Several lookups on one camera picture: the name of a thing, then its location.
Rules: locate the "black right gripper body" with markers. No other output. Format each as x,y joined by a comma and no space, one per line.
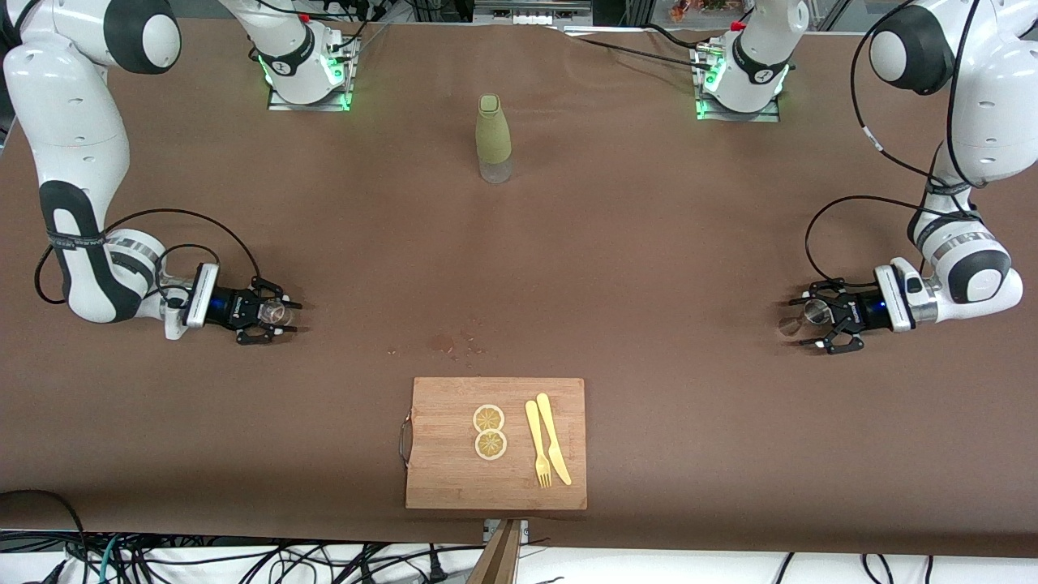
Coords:
230,307

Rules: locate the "black power plug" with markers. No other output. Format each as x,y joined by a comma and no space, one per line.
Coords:
435,569

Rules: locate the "yellow plastic knife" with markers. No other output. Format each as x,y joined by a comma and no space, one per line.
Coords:
545,414

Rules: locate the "steel jigger measuring cup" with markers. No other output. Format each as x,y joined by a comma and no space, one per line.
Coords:
813,310

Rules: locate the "wooden cutting board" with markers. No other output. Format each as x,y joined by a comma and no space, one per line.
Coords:
442,470

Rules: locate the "green sleeved glass bottle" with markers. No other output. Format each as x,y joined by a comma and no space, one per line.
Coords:
493,138

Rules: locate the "metal stand bracket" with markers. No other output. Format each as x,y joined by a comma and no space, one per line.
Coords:
524,527

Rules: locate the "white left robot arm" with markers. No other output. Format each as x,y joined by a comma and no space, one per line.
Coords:
989,122

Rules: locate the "clear glass beaker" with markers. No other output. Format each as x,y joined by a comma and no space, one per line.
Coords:
274,311

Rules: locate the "wooden camera stand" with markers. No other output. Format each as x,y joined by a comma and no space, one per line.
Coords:
499,560

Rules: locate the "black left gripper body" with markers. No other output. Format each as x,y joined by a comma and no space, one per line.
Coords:
859,311

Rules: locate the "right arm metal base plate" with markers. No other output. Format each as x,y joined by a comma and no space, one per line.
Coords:
280,104

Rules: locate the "grey power strip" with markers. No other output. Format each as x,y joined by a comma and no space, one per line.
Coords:
531,12

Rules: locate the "lemon slice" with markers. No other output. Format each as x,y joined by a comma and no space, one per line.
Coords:
488,418
491,445

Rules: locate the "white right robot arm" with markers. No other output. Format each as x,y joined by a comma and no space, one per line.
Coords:
73,113

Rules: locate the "yellow plastic fork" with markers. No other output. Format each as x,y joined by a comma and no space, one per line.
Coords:
533,422

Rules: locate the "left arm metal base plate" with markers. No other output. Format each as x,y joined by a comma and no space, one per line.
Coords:
762,116

